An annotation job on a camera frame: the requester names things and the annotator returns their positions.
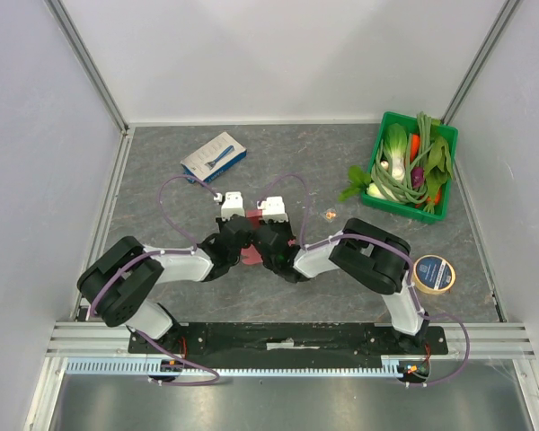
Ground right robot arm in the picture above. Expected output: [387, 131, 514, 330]
[252, 218, 429, 349]

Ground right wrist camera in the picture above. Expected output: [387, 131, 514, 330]
[257, 196, 289, 223]

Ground blue razor box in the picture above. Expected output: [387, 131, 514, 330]
[181, 132, 247, 183]

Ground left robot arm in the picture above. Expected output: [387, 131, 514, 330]
[77, 215, 253, 340]

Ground slotted cable duct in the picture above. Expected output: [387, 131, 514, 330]
[65, 356, 459, 377]

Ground masking tape roll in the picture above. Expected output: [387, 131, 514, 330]
[412, 255, 456, 295]

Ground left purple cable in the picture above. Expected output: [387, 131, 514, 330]
[88, 174, 224, 386]

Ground toy green beans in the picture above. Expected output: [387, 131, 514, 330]
[369, 112, 438, 207]

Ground purple cable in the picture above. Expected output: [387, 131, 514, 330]
[258, 173, 473, 388]
[88, 174, 224, 386]

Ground toy carrot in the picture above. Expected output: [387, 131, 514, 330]
[410, 134, 420, 163]

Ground small plastic snack packet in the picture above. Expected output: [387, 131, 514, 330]
[323, 208, 337, 222]

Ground toy bok choy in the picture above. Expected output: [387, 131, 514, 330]
[338, 124, 408, 204]

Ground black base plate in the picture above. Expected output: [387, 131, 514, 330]
[128, 321, 450, 370]

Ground pink paper box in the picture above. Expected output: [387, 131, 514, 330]
[246, 209, 299, 271]

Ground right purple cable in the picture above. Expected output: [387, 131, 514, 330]
[258, 173, 473, 388]

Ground toy spinach leaf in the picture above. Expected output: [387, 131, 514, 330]
[423, 136, 453, 199]

